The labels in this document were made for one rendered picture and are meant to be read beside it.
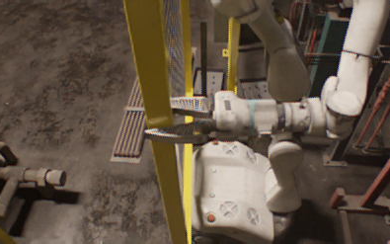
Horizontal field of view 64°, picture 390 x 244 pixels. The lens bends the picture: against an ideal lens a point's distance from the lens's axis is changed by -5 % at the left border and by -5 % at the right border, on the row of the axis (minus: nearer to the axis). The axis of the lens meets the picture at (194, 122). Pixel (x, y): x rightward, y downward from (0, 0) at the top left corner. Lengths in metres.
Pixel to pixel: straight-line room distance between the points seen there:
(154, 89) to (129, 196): 1.71
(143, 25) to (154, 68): 0.08
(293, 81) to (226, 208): 0.82
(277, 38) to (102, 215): 1.57
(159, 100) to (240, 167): 1.41
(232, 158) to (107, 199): 0.88
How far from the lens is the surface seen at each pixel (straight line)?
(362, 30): 0.72
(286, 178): 1.64
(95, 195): 2.30
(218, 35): 3.34
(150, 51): 0.51
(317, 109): 0.65
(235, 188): 1.87
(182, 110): 0.66
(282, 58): 1.12
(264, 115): 0.62
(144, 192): 2.23
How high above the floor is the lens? 1.90
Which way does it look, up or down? 48 degrees down
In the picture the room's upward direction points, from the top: 2 degrees counter-clockwise
